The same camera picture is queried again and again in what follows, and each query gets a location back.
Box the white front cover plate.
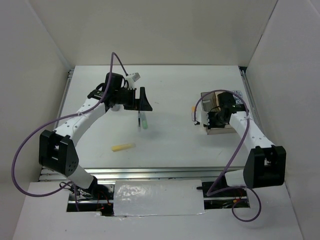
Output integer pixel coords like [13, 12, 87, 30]
[113, 179, 205, 217]

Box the blue white glue jar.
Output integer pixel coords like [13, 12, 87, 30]
[233, 90, 243, 99]

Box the aluminium table edge rail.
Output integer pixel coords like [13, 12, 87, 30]
[38, 166, 246, 180]

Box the purple cable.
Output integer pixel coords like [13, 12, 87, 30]
[11, 51, 131, 212]
[194, 89, 262, 222]

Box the green highlighter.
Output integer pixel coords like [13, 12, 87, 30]
[140, 111, 148, 130]

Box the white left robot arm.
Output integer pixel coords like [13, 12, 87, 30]
[39, 72, 153, 200]

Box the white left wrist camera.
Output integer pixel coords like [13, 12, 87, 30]
[124, 72, 141, 89]

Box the yellow highlighter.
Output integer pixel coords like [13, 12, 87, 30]
[111, 143, 136, 152]

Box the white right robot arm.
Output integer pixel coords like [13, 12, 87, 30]
[208, 91, 287, 189]

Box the black red pen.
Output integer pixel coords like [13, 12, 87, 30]
[137, 111, 141, 131]

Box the smoky plastic desk organizer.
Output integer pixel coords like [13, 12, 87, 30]
[200, 91, 246, 135]

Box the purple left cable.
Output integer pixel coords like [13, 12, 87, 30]
[11, 51, 131, 212]

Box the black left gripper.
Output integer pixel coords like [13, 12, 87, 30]
[114, 86, 153, 111]

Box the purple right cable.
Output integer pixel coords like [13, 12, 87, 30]
[194, 89, 262, 222]

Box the right side aluminium rail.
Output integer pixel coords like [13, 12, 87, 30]
[238, 66, 263, 130]

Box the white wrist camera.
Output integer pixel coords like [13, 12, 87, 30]
[124, 72, 141, 89]
[192, 110, 210, 126]

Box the orange pink highlighter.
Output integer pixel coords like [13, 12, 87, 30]
[191, 106, 197, 122]

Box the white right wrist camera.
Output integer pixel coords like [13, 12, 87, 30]
[192, 110, 210, 126]

